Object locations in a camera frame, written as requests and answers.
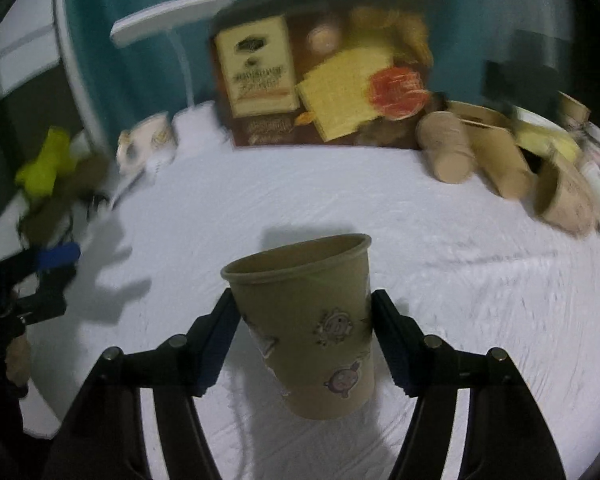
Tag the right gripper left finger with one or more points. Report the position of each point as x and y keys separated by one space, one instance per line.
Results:
x=102 y=434

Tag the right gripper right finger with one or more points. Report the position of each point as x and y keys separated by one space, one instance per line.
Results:
x=507 y=436

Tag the kraft cup with cartoon stickers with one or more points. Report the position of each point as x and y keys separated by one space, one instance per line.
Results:
x=307 y=306

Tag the person's left hand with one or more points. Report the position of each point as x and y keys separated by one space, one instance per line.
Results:
x=18 y=361

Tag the lying printed kraft cup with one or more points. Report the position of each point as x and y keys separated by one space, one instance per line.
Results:
x=563 y=198

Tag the yellow paper scrap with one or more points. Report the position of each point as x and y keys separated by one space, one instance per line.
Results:
x=55 y=160

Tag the white ceramic mug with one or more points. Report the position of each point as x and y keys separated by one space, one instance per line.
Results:
x=152 y=136

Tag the lying kraft cup nearest box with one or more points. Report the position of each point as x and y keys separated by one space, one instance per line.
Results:
x=443 y=138

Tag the yellow food package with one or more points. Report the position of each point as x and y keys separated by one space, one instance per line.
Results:
x=542 y=137

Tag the brown cracker box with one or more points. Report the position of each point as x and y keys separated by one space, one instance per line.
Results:
x=321 y=72

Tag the teal curtain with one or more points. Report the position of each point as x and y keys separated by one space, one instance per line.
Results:
x=137 y=58

